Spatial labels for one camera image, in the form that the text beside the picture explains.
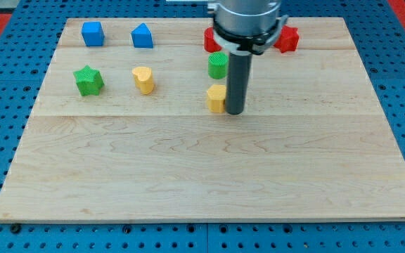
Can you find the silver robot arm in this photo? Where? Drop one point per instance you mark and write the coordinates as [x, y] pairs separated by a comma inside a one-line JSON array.
[[245, 27]]

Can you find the yellow hexagon block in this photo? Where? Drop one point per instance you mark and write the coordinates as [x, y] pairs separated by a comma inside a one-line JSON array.
[[215, 99]]

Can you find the green cylinder block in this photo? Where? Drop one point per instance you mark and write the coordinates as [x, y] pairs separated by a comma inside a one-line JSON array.
[[217, 65]]

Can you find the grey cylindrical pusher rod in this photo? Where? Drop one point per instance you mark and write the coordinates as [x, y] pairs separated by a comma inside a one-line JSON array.
[[237, 83]]

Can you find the yellow heart block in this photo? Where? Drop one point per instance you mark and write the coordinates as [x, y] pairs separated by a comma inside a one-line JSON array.
[[143, 79]]

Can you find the wooden board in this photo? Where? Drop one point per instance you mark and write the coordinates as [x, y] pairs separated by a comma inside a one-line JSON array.
[[312, 144]]

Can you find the red round block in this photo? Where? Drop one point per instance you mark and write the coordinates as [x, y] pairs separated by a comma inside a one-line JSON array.
[[209, 44]]

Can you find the blue triangular prism block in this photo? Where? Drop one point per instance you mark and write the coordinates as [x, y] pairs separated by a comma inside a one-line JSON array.
[[142, 37]]

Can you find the green star block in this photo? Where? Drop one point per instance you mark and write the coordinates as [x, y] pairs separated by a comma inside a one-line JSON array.
[[89, 81]]

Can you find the red star block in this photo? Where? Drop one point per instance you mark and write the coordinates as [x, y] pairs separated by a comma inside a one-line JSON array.
[[288, 39]]

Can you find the blue cube block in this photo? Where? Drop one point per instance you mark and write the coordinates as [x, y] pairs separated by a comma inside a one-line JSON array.
[[92, 33]]

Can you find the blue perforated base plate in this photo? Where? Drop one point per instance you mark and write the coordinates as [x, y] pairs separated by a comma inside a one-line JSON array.
[[26, 48]]

